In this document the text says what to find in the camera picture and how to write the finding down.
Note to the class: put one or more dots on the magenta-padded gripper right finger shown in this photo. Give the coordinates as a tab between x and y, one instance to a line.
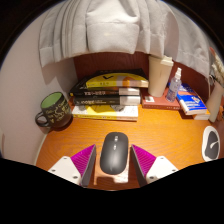
160	169

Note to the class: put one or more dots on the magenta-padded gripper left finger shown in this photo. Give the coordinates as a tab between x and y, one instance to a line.
66	170

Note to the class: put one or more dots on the dark grey computer mouse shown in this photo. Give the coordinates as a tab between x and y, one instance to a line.
114	153

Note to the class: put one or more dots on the white and grey mouse pad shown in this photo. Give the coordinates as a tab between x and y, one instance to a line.
212	143

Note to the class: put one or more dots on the dark mug with green inside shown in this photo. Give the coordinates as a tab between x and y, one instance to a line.
55	111

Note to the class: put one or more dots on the dark red book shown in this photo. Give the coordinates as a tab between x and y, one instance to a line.
156	102

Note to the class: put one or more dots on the yellow and white book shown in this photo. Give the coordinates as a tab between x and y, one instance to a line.
103	112

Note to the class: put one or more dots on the black spine book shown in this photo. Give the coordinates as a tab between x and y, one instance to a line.
106	92
106	100

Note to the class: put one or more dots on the clear sanitizer bottle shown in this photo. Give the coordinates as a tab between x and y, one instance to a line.
174	88

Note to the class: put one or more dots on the white ceramic vase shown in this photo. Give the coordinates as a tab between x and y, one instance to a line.
215	103

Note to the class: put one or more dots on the cream tumbler cup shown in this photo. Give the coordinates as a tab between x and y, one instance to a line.
159	76

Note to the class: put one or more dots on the white pleated curtain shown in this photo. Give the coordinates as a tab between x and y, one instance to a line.
113	26

